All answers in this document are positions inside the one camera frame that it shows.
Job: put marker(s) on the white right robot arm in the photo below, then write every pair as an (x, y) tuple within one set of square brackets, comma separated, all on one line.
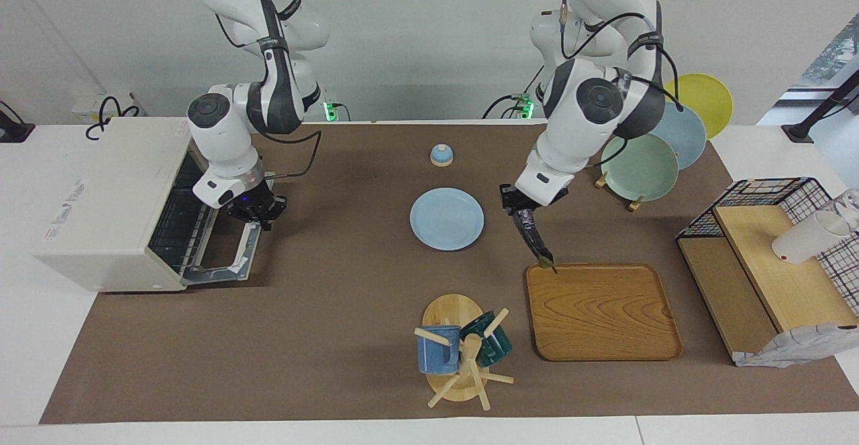
[(221, 136)]

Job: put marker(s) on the dark green mug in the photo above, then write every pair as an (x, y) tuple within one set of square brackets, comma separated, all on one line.
[(493, 344)]

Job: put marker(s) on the cream toaster oven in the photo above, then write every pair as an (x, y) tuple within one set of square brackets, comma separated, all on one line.
[(114, 203)]

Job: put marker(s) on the yellow racked plate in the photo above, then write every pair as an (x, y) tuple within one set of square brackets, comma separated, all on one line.
[(708, 99)]

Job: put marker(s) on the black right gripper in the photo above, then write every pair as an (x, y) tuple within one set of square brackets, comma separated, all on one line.
[(254, 207)]

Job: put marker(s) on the dark purple eggplant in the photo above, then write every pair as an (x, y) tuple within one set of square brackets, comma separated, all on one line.
[(533, 237)]

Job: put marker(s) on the pale green racked plate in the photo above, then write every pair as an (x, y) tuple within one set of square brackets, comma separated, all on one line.
[(641, 170)]

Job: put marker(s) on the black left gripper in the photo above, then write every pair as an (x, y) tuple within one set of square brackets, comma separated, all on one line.
[(517, 198)]

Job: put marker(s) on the blue mug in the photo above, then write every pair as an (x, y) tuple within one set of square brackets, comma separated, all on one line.
[(436, 354)]

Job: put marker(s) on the wooden mug tree stand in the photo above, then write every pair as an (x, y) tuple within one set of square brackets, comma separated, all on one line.
[(449, 311)]

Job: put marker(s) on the white paper cup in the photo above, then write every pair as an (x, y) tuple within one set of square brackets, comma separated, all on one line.
[(805, 240)]

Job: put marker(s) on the clear glass cup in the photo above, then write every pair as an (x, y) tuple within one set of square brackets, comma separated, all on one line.
[(851, 202)]

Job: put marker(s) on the white wall socket box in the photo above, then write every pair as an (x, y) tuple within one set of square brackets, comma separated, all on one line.
[(84, 106)]

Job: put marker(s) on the square wooden tray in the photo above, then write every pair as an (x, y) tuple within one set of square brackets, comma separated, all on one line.
[(604, 311)]

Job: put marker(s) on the small blue lid wooden knob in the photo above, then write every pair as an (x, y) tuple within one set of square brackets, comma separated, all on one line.
[(441, 156)]

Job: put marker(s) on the black desk clamp base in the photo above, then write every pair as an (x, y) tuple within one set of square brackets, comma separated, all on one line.
[(13, 133)]

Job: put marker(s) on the glass oven door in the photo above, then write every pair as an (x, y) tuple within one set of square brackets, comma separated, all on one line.
[(251, 250)]

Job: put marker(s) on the light wooden box shelf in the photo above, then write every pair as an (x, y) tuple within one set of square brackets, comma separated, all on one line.
[(792, 284)]

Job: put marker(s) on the light blue racked plate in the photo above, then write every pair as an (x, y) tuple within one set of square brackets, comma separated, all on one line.
[(688, 133)]

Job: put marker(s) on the white marble-pattern liner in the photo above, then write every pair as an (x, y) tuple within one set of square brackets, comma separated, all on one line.
[(798, 348)]

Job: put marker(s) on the wooden plate rack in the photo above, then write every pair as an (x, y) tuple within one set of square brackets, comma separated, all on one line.
[(635, 203)]

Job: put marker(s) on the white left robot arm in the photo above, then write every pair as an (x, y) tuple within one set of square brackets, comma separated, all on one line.
[(584, 129)]

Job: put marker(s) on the brown table mat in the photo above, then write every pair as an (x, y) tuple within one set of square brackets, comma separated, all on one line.
[(335, 331)]

